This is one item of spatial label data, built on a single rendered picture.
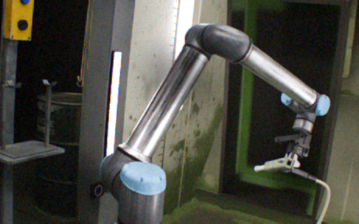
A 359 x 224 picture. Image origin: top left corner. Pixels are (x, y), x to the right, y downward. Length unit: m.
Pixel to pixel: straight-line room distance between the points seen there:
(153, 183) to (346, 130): 2.36
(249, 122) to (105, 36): 1.08
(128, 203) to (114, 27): 1.10
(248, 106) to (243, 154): 0.34
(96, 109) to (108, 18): 0.50
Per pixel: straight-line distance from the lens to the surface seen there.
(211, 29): 1.38
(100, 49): 2.09
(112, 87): 2.06
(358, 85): 3.46
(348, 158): 3.24
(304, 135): 1.87
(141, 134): 1.38
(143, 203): 1.22
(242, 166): 2.64
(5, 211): 2.04
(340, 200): 3.13
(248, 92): 2.45
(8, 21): 1.81
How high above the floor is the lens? 1.30
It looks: 8 degrees down
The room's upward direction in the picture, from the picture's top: 6 degrees clockwise
